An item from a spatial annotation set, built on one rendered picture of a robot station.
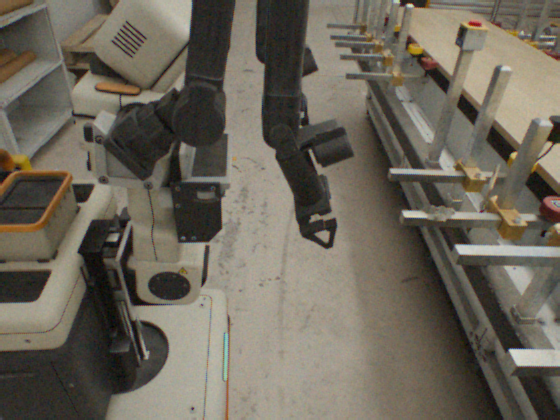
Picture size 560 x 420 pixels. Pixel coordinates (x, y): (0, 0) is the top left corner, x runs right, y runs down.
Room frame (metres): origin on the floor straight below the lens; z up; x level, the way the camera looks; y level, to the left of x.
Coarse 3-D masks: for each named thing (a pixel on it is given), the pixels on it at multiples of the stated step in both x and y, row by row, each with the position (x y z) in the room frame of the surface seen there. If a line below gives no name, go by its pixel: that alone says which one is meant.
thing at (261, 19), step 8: (256, 0) 1.04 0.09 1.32; (264, 0) 1.02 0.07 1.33; (256, 8) 1.03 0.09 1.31; (264, 8) 1.02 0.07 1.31; (256, 16) 1.03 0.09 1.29; (264, 16) 1.02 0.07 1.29; (256, 24) 1.02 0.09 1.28; (264, 24) 1.01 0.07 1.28; (256, 32) 1.02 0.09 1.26; (264, 32) 1.01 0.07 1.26; (256, 40) 1.01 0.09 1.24; (264, 40) 1.01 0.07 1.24; (256, 48) 1.01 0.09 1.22; (256, 56) 1.01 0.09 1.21; (264, 64) 1.01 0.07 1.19
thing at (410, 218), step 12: (408, 216) 0.87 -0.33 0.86; (420, 216) 0.87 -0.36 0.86; (456, 216) 0.88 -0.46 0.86; (468, 216) 0.89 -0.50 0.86; (480, 216) 0.89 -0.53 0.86; (492, 216) 0.89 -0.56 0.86; (528, 216) 0.90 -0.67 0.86; (540, 216) 0.91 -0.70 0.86; (492, 228) 0.88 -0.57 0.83; (528, 228) 0.89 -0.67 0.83; (540, 228) 0.89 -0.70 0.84
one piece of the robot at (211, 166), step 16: (224, 144) 0.87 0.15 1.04; (192, 160) 0.78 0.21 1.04; (208, 160) 0.79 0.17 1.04; (224, 160) 0.79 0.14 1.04; (192, 176) 0.72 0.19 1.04; (208, 176) 0.72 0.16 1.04; (224, 176) 0.73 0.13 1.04; (160, 192) 0.70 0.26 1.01; (176, 192) 0.68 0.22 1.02; (192, 192) 0.69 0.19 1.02; (208, 192) 0.69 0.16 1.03; (224, 192) 0.72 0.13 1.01; (176, 208) 0.68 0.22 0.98; (192, 208) 0.69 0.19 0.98; (208, 208) 0.69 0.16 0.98; (176, 224) 0.68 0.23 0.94; (192, 224) 0.68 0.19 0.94; (208, 224) 0.69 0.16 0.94; (192, 240) 0.68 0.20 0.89; (208, 240) 0.69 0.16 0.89
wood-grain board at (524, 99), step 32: (416, 32) 2.75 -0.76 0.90; (448, 32) 2.81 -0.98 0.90; (448, 64) 2.12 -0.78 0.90; (480, 64) 2.15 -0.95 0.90; (512, 64) 2.19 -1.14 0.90; (544, 64) 2.23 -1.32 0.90; (480, 96) 1.69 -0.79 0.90; (512, 96) 1.72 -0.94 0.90; (544, 96) 1.74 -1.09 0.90; (512, 128) 1.39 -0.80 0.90; (544, 160) 1.16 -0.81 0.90
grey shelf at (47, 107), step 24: (0, 24) 2.41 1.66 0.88; (24, 24) 3.01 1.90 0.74; (48, 24) 3.02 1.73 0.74; (0, 48) 2.99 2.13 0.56; (24, 48) 3.00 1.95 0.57; (48, 48) 3.01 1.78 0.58; (24, 72) 2.67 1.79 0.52; (48, 72) 2.77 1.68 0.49; (0, 96) 2.26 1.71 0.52; (24, 96) 3.00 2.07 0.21; (48, 96) 3.01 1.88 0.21; (0, 120) 2.13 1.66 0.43; (24, 120) 2.73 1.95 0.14; (48, 120) 2.75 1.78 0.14; (0, 144) 2.13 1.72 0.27; (24, 144) 2.38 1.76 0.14
